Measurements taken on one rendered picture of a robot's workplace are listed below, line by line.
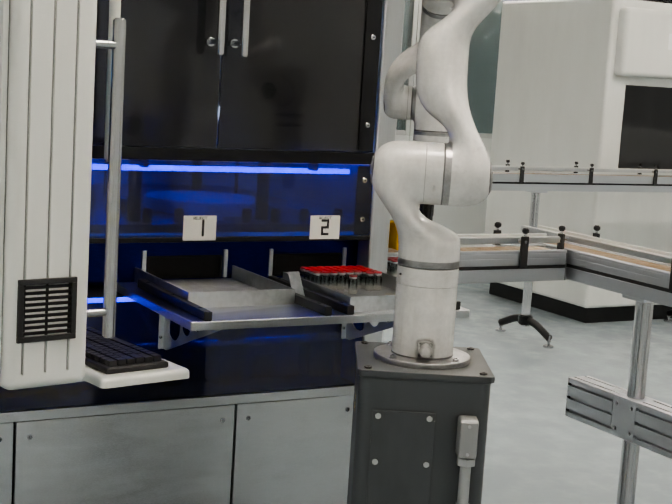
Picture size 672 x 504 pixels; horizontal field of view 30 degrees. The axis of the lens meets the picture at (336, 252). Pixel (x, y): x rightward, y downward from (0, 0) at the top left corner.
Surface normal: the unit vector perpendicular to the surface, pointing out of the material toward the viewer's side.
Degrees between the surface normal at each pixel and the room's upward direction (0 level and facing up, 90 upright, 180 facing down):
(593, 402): 90
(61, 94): 90
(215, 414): 90
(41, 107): 90
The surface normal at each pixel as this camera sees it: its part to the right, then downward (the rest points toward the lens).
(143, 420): 0.48, 0.15
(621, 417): -0.88, 0.01
